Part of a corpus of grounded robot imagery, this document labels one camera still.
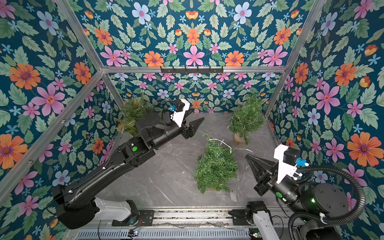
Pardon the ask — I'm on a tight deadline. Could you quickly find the thin wire string light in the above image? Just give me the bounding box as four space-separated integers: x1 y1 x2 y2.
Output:
202 132 254 154

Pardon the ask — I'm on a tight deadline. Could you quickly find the clear battery box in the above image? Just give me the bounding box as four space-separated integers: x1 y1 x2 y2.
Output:
230 190 238 203

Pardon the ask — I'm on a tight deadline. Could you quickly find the dark green tree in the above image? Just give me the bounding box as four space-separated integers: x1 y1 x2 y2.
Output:
194 141 238 194
229 92 265 145

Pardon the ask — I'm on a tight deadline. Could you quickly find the light green fern christmas tree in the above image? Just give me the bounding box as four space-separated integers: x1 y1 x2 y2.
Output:
115 97 154 137

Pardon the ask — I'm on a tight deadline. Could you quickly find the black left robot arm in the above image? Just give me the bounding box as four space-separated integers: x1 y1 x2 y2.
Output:
53 110 204 230

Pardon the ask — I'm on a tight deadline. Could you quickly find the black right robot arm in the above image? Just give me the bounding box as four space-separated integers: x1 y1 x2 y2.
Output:
246 149 366 240

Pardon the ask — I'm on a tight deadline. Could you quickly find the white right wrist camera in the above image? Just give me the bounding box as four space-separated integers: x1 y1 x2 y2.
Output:
274 144 309 184

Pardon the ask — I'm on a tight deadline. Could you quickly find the black corrugated cable hose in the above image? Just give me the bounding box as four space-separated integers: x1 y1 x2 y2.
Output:
287 166 367 240

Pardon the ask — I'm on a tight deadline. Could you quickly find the black hook rail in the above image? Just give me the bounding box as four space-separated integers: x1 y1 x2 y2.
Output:
160 67 224 74

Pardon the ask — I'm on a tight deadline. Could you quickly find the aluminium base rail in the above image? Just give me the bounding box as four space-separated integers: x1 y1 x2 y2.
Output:
64 207 256 240

